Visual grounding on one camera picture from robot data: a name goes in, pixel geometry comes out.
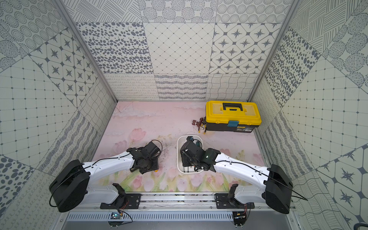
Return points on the yellow black toolbox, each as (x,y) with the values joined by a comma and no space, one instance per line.
(240,117)

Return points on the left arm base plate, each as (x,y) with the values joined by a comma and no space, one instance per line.
(123,201)

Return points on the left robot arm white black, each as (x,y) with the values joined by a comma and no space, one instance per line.
(75,184)

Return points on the aluminium mounting rail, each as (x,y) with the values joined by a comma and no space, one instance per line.
(178,201)

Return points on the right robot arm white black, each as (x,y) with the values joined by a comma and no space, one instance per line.
(271,185)

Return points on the dark red metal fitting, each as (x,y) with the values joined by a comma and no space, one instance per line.
(198,123)

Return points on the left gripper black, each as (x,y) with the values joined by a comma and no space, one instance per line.
(152,162)

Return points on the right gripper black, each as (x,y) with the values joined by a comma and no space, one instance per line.
(184,159)

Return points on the white plastic storage box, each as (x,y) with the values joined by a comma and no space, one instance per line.
(180,142)

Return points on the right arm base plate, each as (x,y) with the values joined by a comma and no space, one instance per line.
(228,201)

